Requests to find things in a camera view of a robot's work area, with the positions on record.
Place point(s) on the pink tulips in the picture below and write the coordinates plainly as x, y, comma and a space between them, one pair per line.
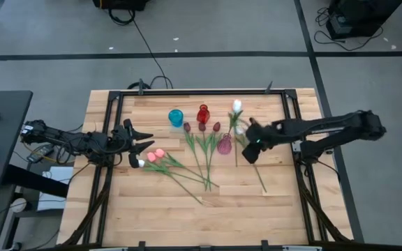
141, 162

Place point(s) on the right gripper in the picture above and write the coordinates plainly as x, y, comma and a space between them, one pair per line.
262, 136

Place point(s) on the black equipment case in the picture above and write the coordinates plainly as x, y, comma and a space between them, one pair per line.
120, 4

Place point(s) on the pink tulip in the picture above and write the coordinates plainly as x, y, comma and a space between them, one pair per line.
151, 157
159, 152

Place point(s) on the black desk base bar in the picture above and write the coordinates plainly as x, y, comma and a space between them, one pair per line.
37, 181

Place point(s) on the dark grey desk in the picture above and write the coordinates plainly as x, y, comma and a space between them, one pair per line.
5, 139

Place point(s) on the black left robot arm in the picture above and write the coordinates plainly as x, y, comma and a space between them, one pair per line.
65, 139

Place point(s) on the blue glass vase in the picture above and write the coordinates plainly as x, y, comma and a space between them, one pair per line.
176, 118

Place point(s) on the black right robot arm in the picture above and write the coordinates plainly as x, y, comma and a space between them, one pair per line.
326, 125

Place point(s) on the red glass vase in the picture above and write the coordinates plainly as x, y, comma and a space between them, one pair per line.
203, 116

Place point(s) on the black aluminium table frame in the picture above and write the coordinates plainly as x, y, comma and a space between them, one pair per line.
201, 92

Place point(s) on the pink glass vase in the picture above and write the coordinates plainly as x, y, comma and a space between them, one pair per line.
224, 145

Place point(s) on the black equipment cart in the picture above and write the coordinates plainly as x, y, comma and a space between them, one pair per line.
358, 17

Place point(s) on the green stem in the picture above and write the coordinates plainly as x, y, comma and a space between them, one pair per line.
202, 127

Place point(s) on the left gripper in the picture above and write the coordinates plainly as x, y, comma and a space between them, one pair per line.
122, 141

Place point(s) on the white box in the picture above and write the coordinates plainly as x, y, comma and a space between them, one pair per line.
61, 174

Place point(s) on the white round disc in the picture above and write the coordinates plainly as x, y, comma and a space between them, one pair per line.
19, 205

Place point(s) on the black power brick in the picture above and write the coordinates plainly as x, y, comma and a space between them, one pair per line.
40, 152

